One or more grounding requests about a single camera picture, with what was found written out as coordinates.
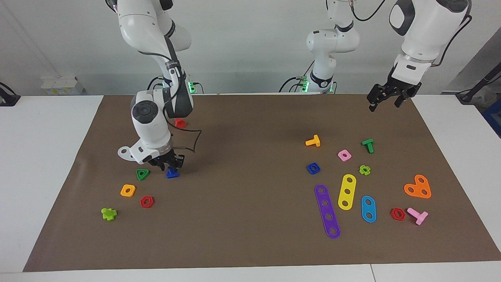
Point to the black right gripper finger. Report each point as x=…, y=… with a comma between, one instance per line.
x=179, y=162
x=161, y=166

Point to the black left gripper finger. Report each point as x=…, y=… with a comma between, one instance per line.
x=406, y=97
x=379, y=94

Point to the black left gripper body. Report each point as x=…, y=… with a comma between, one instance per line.
x=405, y=86

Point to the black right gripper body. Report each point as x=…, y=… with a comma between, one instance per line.
x=168, y=157

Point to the blue plastic bolt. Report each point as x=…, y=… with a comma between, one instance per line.
x=172, y=173

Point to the blue square plastic nut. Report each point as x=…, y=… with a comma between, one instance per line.
x=309, y=169

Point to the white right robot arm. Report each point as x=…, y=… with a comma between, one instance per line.
x=148, y=125

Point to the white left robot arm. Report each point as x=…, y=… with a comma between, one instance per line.
x=426, y=31

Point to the green triangular plastic nut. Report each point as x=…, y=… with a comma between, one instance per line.
x=138, y=172

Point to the red plastic bolt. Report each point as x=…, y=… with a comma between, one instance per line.
x=180, y=123

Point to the red hexagonal plastic nut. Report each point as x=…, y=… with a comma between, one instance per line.
x=393, y=214
x=143, y=203

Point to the white curved plastic plate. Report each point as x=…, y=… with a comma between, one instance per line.
x=121, y=153

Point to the orange square plastic nut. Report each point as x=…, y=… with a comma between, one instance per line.
x=123, y=192

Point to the green plastic bolt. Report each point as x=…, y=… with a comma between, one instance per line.
x=368, y=143

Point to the black stand pole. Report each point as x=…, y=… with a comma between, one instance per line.
x=465, y=96

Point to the lime plastic bolt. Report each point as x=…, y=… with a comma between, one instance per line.
x=108, y=214

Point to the pink square plastic nut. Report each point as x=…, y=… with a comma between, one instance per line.
x=340, y=156

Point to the brown table mat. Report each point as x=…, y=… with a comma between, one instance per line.
x=235, y=215

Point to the lime cross-shaped plastic nut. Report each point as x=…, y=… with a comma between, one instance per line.
x=361, y=170

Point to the orange plastic bolt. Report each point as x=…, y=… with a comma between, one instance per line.
x=315, y=141

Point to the orange angled plastic plate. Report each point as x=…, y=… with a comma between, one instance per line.
x=417, y=187

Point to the blue box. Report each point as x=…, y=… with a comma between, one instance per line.
x=495, y=117

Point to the yellow three-hole plastic plate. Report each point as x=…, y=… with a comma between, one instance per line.
x=347, y=186

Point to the blue two-hole plastic plate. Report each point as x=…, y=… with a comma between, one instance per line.
x=368, y=209

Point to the pink plastic bolt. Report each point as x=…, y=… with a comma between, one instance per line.
x=419, y=216

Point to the white power strip box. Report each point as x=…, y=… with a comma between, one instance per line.
x=62, y=86

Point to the purple four-hole plastic plate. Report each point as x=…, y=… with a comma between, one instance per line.
x=327, y=210

